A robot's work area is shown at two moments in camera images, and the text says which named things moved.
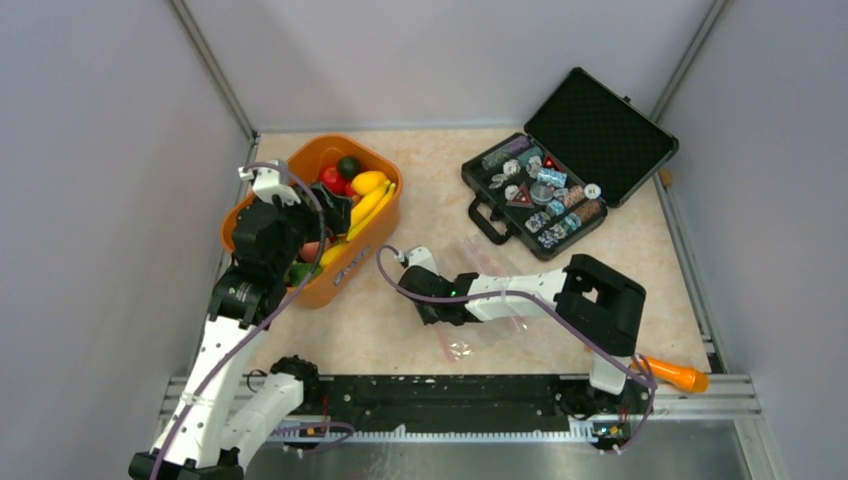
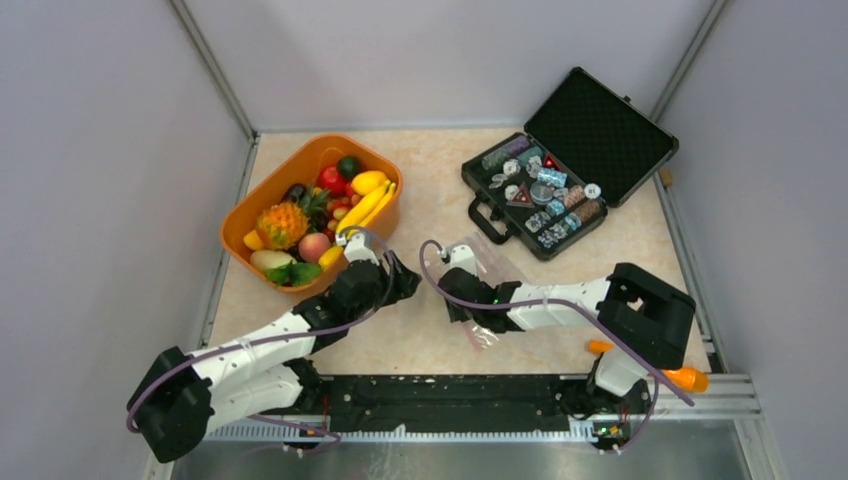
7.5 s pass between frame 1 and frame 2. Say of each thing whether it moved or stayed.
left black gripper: moved
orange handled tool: stayed
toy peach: stayed
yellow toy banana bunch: stayed
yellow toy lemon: stayed
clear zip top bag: moved
